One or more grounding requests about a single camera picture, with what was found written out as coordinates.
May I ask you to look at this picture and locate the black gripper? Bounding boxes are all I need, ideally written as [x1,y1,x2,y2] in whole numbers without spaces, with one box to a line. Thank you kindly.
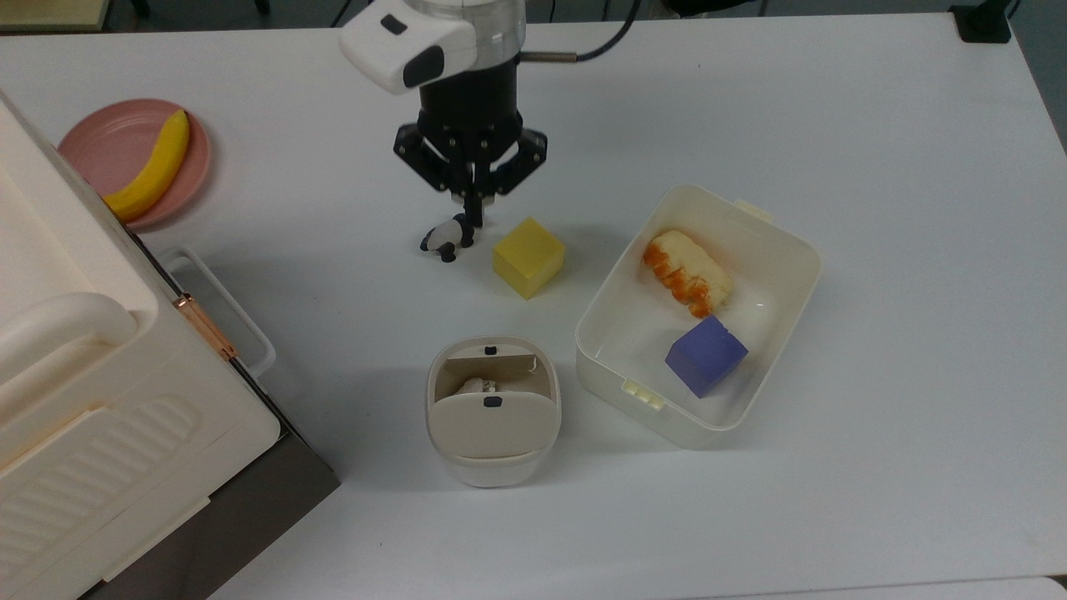
[393,58,549,228]

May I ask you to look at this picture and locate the beige trash can lid flap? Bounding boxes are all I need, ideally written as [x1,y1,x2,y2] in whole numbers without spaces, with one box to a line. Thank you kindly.
[428,392,561,460]
[438,353,552,396]

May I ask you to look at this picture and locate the white mini trash can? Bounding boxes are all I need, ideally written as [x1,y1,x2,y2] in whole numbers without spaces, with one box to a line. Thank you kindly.
[425,335,563,489]

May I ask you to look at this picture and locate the small panda figurine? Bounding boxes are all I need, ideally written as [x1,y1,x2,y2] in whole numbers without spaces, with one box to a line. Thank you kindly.
[419,213,475,264]

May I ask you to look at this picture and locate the yellow cube block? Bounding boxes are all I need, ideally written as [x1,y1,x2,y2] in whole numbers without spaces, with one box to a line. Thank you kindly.
[493,217,567,300]

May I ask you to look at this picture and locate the toy shrimp sushi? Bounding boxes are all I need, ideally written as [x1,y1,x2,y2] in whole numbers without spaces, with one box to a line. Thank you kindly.
[641,229,735,319]

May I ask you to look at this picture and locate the purple cube block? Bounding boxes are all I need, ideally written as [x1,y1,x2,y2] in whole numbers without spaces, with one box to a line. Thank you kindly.
[664,314,749,399]

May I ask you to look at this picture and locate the yellow toy banana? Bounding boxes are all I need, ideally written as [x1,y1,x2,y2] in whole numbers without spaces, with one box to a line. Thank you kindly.
[102,109,192,223]

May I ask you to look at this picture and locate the copper appliance latch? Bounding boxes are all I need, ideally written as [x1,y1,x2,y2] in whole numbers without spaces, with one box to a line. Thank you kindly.
[173,292,240,362]

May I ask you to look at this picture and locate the white plastic container box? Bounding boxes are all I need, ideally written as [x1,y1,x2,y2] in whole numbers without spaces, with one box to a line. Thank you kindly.
[574,183,823,452]

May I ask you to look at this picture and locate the pink plate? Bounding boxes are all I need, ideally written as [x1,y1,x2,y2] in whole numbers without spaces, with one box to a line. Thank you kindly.
[57,98,213,231]

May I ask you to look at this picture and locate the large white appliance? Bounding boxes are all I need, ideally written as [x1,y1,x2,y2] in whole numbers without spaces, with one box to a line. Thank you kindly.
[0,87,342,600]

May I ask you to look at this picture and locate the wooden table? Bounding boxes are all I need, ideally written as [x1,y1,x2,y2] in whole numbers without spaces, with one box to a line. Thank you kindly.
[0,0,112,33]

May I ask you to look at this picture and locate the black table clamp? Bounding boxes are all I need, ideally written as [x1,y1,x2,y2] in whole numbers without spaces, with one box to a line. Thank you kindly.
[949,0,1014,45]

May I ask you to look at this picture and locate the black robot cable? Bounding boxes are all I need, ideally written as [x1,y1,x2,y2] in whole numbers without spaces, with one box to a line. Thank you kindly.
[521,0,644,64]

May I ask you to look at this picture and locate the white appliance side handle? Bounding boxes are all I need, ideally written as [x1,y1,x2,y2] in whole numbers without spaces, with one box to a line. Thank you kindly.
[153,245,278,381]

